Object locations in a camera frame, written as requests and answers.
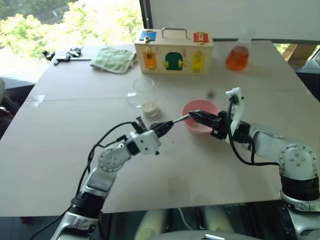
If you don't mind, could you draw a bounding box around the dark chair with grey cover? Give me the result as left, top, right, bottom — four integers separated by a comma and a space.
0, 76, 18, 120

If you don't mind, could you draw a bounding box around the metal spoon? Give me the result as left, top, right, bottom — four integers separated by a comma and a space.
171, 109, 201, 124

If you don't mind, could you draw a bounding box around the pink bowl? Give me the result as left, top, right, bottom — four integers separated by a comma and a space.
181, 99, 222, 135

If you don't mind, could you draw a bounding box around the white oatmeal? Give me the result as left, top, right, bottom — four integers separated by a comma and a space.
141, 99, 160, 117

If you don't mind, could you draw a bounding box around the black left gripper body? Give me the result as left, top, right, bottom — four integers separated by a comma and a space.
149, 121, 165, 138

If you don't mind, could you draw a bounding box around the black clamp tool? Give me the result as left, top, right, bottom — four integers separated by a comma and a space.
53, 55, 93, 67

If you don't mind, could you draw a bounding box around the grey robot torso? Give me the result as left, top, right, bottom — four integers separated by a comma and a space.
149, 229, 242, 240

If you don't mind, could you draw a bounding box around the green checked cloth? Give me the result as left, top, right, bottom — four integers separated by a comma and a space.
89, 46, 137, 75

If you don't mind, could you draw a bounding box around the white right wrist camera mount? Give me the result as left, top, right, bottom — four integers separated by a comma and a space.
225, 87, 245, 141

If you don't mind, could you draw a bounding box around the glass flask with orange liquid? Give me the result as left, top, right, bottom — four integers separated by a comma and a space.
225, 26, 254, 72

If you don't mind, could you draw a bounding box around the clear glass mug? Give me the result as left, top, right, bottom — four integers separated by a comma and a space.
126, 77, 161, 118

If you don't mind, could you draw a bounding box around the brown cardboard box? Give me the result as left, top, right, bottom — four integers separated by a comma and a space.
284, 43, 320, 62

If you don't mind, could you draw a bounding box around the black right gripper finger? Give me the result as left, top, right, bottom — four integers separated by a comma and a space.
189, 111, 219, 121
193, 116, 214, 127

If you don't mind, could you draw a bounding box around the wooden lock box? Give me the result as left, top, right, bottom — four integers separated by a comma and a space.
134, 27, 214, 76

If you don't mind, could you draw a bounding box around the bunch of metal keys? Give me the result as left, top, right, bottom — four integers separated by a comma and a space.
65, 46, 84, 57

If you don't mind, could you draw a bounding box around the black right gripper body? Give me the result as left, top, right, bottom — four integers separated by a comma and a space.
210, 111, 230, 142

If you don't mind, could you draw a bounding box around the thin white cable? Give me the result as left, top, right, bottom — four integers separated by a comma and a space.
176, 207, 192, 231

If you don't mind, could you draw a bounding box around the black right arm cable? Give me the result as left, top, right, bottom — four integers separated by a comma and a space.
226, 96, 282, 167

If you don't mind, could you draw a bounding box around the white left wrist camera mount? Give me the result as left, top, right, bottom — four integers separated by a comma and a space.
129, 129, 162, 156

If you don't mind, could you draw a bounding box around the small black clamp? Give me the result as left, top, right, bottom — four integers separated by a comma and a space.
41, 49, 56, 60

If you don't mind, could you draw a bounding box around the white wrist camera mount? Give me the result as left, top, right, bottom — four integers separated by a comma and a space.
129, 129, 162, 156
225, 87, 245, 141

